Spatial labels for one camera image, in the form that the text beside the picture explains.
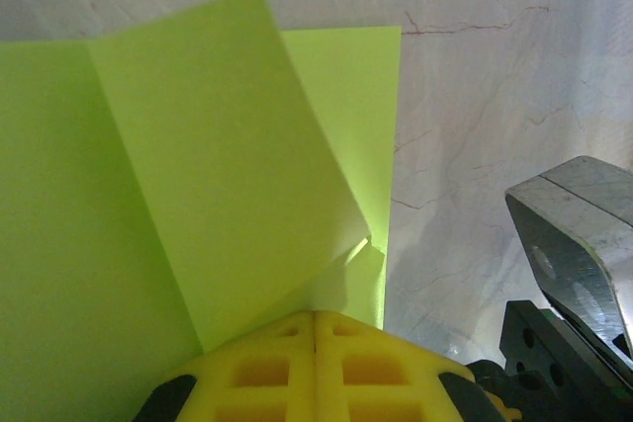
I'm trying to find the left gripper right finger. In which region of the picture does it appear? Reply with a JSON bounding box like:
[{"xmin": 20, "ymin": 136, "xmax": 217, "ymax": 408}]
[{"xmin": 315, "ymin": 310, "xmax": 505, "ymax": 422}]

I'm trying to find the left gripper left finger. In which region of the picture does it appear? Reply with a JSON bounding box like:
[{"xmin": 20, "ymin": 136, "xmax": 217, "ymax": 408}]
[{"xmin": 133, "ymin": 310, "xmax": 317, "ymax": 422}]

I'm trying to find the lime green paper sheet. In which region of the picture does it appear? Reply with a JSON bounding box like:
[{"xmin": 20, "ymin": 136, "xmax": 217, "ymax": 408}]
[{"xmin": 0, "ymin": 0, "xmax": 403, "ymax": 422}]

